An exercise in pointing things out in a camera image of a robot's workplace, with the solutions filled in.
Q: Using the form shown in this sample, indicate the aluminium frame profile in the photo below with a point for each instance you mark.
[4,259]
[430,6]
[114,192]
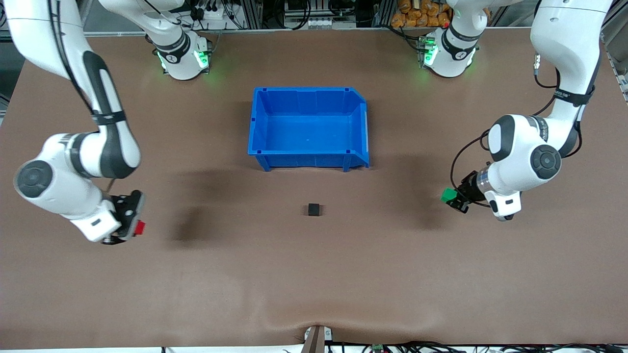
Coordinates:
[619,29]

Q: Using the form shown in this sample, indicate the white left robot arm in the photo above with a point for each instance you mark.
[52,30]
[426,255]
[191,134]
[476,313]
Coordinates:
[520,157]

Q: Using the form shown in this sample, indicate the small black cube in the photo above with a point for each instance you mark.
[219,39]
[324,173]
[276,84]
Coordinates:
[314,210]

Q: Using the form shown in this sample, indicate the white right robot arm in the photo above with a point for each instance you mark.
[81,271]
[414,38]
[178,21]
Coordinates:
[59,186]

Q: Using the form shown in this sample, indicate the bag of orange items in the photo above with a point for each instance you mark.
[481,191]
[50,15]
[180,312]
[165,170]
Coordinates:
[417,14]

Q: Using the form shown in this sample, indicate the white terminal block strip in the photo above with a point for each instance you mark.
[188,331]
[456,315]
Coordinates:
[321,23]

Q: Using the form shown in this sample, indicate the blue plastic storage bin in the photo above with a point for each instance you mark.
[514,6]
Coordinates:
[309,137]

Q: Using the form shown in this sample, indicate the small red cube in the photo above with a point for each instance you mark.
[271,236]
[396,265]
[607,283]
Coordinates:
[141,228]

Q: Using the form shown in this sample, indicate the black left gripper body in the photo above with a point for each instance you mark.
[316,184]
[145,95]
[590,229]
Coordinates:
[471,188]

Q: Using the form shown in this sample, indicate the metal clamp bracket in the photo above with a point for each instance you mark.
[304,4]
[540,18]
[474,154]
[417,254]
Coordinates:
[318,338]

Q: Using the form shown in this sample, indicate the table cover sheet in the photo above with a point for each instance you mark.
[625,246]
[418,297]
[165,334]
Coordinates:
[314,274]

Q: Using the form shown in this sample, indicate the small green cube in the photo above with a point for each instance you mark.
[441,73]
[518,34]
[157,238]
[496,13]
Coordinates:
[448,195]

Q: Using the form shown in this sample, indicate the white power strip with plugs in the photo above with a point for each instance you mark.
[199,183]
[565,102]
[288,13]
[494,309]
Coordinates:
[213,13]

